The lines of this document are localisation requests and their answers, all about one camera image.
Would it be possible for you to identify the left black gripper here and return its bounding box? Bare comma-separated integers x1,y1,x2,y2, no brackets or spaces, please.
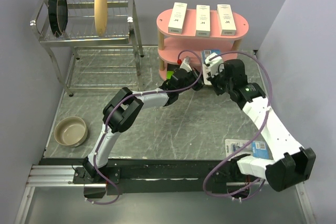
177,67,211,94

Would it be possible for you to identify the white slim box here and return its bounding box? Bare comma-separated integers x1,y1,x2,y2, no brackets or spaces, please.
217,4,236,36
168,2,187,34
195,5,211,37

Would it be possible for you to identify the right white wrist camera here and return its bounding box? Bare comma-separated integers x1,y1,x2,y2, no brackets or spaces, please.
204,52,224,78

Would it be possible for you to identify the black plate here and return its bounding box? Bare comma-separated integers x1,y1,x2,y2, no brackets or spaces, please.
48,0,68,38

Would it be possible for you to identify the purple cable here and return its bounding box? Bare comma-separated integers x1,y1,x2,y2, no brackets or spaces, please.
204,50,272,205
93,49,204,206

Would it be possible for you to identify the blue razor blister pack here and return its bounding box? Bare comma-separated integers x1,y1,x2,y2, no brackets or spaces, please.
201,49,221,86
225,138,270,159

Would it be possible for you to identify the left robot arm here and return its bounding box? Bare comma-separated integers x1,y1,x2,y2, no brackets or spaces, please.
83,67,203,183

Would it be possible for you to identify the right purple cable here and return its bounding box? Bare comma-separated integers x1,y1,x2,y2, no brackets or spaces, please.
204,50,272,205

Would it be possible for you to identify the beige wooden plate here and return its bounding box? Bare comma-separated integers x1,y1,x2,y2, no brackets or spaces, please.
94,0,108,37

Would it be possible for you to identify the metal dish rack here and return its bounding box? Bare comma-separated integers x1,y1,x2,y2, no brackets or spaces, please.
30,0,144,97

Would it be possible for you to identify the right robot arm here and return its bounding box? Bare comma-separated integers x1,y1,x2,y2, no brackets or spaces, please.
205,56,316,192

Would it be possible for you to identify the pink three-tier shelf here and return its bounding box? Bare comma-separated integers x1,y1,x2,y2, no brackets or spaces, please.
156,8,249,87

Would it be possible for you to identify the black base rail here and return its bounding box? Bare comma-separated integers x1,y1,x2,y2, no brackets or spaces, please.
72,155,263,198

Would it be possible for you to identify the black green razor box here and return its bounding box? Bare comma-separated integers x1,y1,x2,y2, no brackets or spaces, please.
166,63,179,80

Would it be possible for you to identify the beige tape roll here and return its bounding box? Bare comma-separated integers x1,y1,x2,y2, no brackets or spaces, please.
54,116,88,147

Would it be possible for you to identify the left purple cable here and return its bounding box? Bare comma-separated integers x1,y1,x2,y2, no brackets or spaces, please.
93,49,204,206

